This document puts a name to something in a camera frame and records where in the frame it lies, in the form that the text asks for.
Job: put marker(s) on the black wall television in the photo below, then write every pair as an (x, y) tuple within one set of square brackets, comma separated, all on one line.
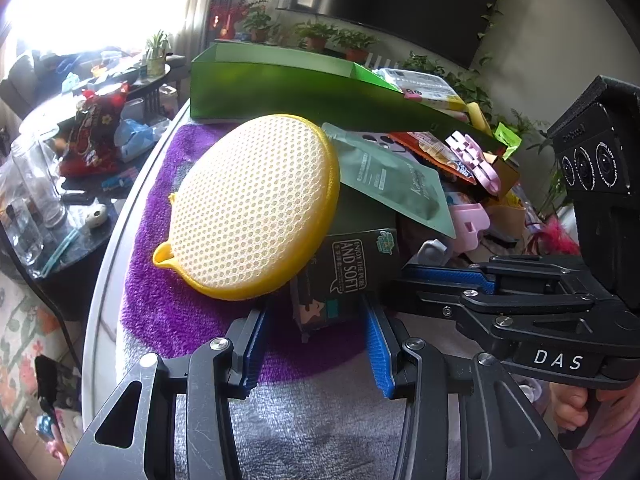
[(400, 0)]

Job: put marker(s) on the person's right forearm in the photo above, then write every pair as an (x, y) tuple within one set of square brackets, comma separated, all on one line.
[(615, 440)]

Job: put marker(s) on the floral floor rug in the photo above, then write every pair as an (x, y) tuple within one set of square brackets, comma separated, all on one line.
[(25, 350)]

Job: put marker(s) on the brown cardboard box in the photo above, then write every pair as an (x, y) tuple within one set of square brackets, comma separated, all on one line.
[(506, 177)]

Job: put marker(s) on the pink hair claw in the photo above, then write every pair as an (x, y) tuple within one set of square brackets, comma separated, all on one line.
[(472, 160)]

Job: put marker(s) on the small round ornament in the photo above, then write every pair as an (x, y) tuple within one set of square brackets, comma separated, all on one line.
[(95, 216)]

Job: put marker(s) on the magenta feather toy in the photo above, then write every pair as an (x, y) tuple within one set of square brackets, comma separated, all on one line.
[(552, 237)]

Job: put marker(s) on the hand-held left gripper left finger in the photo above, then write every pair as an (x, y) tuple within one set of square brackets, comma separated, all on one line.
[(252, 355)]

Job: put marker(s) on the white purple plush mat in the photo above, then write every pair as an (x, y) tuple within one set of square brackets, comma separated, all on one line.
[(165, 310)]

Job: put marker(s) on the red decoration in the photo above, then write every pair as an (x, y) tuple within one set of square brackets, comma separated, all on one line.
[(225, 20)]

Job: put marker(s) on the white marble desktop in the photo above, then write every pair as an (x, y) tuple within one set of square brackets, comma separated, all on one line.
[(100, 310)]

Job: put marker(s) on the red snack packet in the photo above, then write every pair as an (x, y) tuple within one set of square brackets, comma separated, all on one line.
[(430, 152)]

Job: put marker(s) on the black remote control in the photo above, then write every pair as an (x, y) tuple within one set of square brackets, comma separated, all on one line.
[(79, 199)]

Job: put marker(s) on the teal straw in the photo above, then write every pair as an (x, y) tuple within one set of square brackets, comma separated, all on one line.
[(57, 252)]

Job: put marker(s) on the white green flat packet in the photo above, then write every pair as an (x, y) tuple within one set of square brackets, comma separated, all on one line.
[(417, 85)]

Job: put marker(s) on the blue plastic bag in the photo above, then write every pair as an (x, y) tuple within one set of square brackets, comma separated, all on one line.
[(134, 140)]

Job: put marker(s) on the green spouted pouch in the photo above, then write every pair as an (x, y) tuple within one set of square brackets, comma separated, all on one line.
[(395, 180)]

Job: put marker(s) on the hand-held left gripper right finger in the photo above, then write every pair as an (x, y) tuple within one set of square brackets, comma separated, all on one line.
[(380, 355)]

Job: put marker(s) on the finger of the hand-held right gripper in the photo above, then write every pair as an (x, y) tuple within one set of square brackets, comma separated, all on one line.
[(430, 300), (450, 277)]

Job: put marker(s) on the yellow sponge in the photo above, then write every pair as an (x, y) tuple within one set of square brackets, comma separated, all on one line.
[(479, 117)]

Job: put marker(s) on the phone case packet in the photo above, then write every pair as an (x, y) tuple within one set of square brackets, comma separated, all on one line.
[(385, 142)]

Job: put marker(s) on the clear glass cup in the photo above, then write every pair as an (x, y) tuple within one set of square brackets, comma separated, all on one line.
[(20, 232), (40, 180)]

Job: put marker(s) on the grey plastic packet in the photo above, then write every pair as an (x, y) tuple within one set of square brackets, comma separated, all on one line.
[(432, 252)]

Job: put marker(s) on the lime green packet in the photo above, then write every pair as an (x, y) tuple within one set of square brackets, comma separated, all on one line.
[(507, 140)]

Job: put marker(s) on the red patterned snack bag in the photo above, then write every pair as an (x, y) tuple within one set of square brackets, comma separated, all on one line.
[(95, 130)]

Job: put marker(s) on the yellow mesh scrubber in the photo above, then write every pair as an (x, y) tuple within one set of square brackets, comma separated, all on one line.
[(250, 200)]

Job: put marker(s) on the grey armchair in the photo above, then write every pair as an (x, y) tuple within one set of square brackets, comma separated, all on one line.
[(20, 85)]

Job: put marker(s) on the person's right hand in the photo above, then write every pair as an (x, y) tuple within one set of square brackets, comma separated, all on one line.
[(567, 407)]

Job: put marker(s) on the long green box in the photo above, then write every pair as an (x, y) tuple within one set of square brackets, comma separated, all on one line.
[(260, 92)]

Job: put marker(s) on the grey curtain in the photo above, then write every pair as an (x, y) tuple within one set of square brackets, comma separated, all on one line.
[(197, 5)]

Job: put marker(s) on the plant in glass vase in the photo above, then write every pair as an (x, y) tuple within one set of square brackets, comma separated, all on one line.
[(156, 52)]

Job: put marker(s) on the pale pink clip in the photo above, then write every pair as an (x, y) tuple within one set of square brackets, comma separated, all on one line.
[(472, 225)]

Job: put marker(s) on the dark green tissue pack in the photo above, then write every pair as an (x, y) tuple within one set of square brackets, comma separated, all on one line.
[(350, 270)]

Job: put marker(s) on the dark coffee table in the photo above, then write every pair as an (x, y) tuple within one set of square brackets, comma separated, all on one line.
[(75, 240)]

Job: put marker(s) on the dark cloth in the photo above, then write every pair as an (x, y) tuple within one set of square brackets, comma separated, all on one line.
[(57, 382)]

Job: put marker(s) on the potted green plant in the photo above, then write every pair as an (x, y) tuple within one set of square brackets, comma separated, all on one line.
[(315, 35), (555, 180), (257, 25), (355, 45)]

